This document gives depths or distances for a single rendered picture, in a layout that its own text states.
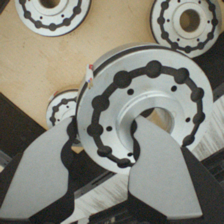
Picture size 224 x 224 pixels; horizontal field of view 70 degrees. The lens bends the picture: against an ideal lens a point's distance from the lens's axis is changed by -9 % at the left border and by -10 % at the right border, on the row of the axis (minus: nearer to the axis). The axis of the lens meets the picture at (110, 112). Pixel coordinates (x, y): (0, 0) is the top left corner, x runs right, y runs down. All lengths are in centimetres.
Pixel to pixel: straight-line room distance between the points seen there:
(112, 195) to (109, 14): 57
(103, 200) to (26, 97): 50
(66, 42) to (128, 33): 9
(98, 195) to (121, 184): 10
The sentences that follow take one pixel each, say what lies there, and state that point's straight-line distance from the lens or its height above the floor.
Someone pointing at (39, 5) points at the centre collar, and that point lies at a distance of 25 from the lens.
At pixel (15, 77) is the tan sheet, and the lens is 32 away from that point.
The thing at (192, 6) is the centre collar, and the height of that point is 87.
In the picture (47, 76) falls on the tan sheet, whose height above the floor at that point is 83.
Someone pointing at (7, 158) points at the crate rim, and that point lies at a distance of 28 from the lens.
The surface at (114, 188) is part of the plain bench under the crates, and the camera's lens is 64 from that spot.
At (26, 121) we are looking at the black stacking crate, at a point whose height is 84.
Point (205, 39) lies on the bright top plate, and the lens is 27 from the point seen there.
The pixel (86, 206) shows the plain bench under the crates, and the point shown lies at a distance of 74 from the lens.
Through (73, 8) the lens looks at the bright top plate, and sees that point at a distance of 25.
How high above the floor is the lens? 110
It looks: 63 degrees down
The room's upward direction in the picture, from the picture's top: 179 degrees clockwise
